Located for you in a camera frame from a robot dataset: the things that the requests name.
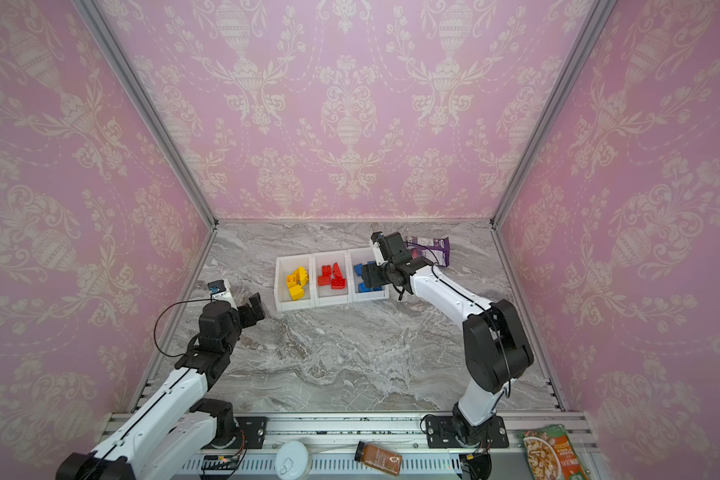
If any yellow lego brick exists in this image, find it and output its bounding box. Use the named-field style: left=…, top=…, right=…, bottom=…
left=288, top=284, right=305, bottom=301
left=286, top=266, right=309, bottom=288

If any long red lego brick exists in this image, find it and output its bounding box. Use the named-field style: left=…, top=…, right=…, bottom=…
left=331, top=262, right=346, bottom=290

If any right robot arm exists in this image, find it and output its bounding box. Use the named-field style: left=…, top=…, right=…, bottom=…
left=361, top=258, right=534, bottom=446

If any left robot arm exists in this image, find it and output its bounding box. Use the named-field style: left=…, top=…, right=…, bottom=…
left=55, top=282, right=266, bottom=479

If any white right bin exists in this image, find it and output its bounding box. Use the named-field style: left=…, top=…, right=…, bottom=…
left=348, top=247, right=389, bottom=303

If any purple snack packet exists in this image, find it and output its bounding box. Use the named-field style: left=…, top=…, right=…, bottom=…
left=404, top=236, right=451, bottom=267

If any white left bin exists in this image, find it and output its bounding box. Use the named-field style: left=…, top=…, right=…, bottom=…
left=274, top=254, right=316, bottom=312

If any white round lid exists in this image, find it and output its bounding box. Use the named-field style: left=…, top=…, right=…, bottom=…
left=274, top=441, right=311, bottom=480

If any brown spice jar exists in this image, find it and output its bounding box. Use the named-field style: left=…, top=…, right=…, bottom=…
left=354, top=441, right=403, bottom=476

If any green food packet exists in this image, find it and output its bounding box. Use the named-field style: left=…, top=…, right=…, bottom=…
left=520, top=424, right=589, bottom=480

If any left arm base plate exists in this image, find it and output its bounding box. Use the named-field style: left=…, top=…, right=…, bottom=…
left=230, top=416, right=268, bottom=451

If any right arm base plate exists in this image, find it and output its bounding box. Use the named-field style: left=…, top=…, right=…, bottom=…
left=421, top=415, right=510, bottom=449

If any aluminium front rail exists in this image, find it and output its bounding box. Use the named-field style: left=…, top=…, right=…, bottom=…
left=80, top=411, right=607, bottom=480

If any grey corner post right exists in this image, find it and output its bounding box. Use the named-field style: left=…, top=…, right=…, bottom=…
left=491, top=0, right=617, bottom=231

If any grey corner post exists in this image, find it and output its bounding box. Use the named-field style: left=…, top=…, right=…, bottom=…
left=491, top=0, right=617, bottom=231
left=72, top=0, right=218, bottom=231

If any grey corner post left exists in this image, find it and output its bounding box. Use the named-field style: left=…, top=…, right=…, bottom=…
left=72, top=0, right=218, bottom=231

